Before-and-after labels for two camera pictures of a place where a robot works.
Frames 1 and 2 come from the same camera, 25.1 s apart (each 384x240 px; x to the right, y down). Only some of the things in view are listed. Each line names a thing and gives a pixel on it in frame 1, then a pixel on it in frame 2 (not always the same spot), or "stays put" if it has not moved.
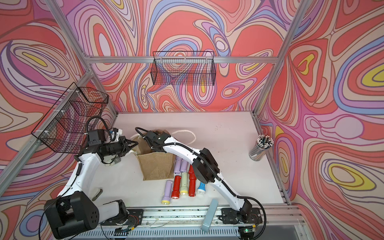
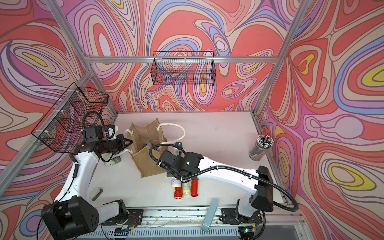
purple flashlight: x=166 y=198 -> x=176 y=183
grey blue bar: x=210 y=212 stays put
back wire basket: x=183 y=68 stays put
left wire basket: x=61 y=130 stays put
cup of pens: x=263 y=143 stays put
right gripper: x=156 y=150 -> x=171 y=174
